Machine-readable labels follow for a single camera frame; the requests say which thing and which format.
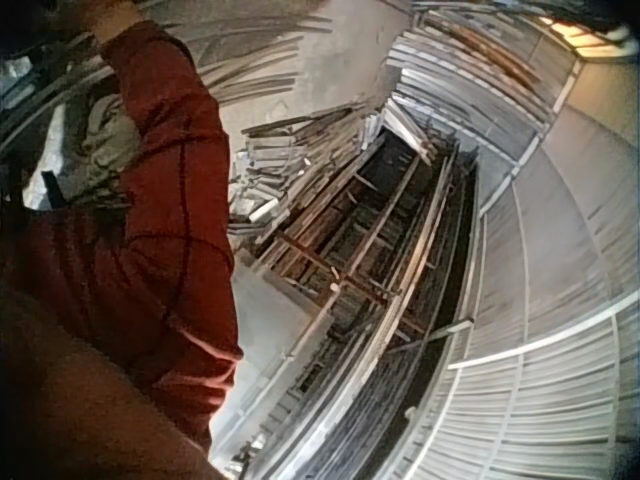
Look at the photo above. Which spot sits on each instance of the rack of long metal profiles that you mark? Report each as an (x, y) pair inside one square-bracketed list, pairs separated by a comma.
[(360, 250)]

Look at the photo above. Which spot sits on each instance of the white sheet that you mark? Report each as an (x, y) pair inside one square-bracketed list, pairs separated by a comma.
[(42, 160)]

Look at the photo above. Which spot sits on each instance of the heap of grey metal bars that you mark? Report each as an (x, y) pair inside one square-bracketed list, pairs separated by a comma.
[(270, 55)]

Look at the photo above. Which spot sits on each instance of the person's right hand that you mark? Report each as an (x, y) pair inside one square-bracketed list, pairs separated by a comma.
[(118, 16)]

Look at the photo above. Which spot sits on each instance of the white slatted metal gate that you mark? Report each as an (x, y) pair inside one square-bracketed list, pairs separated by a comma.
[(540, 395)]

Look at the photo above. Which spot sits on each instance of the stack of aluminium profiles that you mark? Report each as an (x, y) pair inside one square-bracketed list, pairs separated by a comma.
[(465, 70)]

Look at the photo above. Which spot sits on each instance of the grey crumpled cloth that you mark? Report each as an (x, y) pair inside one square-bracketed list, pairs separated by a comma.
[(107, 145)]

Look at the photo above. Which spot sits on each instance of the small black object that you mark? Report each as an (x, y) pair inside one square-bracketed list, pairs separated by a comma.
[(53, 191)]

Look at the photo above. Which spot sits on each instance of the long grey metal bar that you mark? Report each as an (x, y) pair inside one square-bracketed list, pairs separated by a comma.
[(55, 107)]

